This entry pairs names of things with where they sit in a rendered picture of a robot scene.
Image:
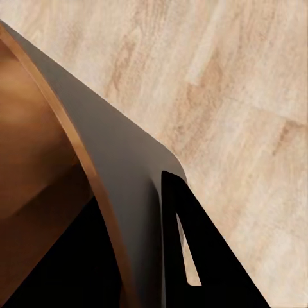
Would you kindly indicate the trash can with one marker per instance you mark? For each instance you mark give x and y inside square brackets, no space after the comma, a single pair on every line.
[60,145]

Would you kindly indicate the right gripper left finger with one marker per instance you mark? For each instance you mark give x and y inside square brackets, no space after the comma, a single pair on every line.
[79,271]

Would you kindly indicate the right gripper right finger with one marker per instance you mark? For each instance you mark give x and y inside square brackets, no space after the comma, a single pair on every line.
[225,283]

